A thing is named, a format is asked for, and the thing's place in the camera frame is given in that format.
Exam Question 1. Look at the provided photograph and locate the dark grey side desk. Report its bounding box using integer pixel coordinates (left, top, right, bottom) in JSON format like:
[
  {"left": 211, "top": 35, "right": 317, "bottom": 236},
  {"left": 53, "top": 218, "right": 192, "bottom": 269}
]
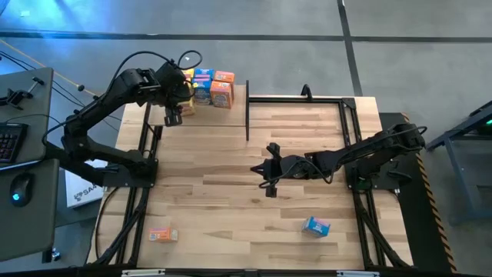
[{"left": 0, "top": 67, "right": 61, "bottom": 263}]

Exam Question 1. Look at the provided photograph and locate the black computer mouse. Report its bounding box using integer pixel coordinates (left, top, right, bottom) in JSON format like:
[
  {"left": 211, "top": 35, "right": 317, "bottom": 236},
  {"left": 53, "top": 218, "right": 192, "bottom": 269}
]
[{"left": 9, "top": 172, "right": 35, "bottom": 208}]

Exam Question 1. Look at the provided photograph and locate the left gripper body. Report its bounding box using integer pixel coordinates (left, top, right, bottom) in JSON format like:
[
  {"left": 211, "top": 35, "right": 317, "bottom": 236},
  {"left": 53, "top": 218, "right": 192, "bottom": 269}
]
[{"left": 153, "top": 61, "right": 191, "bottom": 108}]

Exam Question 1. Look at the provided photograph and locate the white printed carton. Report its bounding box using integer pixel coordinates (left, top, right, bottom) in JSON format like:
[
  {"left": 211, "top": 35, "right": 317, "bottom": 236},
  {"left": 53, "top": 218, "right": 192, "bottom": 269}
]
[{"left": 64, "top": 159, "right": 108, "bottom": 209}]

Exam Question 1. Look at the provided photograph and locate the black diagonal strut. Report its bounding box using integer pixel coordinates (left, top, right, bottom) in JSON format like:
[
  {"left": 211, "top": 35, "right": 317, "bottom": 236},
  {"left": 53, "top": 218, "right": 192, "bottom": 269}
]
[{"left": 45, "top": 141, "right": 112, "bottom": 186}]

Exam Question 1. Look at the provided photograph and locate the yellow floor cable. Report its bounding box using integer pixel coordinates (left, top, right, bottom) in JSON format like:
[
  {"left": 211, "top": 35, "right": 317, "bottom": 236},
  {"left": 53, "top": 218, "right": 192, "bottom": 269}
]
[{"left": 0, "top": 38, "right": 101, "bottom": 99}]

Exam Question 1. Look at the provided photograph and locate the black floor cable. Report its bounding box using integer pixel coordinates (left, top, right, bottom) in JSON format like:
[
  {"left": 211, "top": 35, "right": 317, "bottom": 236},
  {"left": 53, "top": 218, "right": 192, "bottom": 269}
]
[{"left": 0, "top": 49, "right": 124, "bottom": 134}]

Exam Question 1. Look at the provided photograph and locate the white edge bracket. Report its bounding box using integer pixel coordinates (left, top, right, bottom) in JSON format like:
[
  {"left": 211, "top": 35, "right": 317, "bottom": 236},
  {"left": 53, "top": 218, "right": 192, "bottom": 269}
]
[
  {"left": 336, "top": 270, "right": 381, "bottom": 277},
  {"left": 121, "top": 269, "right": 166, "bottom": 277}
]

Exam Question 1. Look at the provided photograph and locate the grey-blue metal workbench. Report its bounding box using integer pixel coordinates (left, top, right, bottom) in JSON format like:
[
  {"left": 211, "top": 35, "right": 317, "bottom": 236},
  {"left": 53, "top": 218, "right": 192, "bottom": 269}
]
[{"left": 422, "top": 98, "right": 492, "bottom": 226}]

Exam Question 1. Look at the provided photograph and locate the black hazard-striped base platform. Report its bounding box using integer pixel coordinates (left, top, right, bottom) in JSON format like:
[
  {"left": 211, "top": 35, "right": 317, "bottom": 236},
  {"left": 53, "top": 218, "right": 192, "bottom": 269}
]
[{"left": 378, "top": 111, "right": 459, "bottom": 275}]

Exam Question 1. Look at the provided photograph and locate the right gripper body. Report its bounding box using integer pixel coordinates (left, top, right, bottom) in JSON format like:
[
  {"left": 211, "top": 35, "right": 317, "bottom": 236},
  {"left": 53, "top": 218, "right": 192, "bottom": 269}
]
[{"left": 271, "top": 153, "right": 311, "bottom": 182}]

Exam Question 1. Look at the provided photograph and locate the black aluminium table frame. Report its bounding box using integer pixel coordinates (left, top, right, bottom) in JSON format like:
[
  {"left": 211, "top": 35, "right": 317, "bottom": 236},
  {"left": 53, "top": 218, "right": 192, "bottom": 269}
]
[{"left": 88, "top": 84, "right": 414, "bottom": 270}]

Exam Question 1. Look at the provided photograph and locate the black computer keyboard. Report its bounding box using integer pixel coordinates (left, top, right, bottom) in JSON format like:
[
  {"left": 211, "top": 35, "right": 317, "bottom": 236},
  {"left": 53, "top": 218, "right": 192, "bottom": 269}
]
[{"left": 0, "top": 122, "right": 29, "bottom": 165}]

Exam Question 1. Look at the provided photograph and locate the blue Rice Krispies cereal box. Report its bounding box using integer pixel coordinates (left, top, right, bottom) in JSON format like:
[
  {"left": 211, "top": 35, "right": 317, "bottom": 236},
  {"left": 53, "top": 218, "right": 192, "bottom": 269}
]
[
  {"left": 301, "top": 215, "right": 331, "bottom": 239},
  {"left": 194, "top": 68, "right": 215, "bottom": 81},
  {"left": 190, "top": 78, "right": 214, "bottom": 106}
]

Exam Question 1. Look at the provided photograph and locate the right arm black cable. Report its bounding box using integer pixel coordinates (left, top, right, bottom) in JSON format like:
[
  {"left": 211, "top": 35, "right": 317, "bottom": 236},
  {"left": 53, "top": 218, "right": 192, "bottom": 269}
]
[{"left": 258, "top": 126, "right": 428, "bottom": 190}]

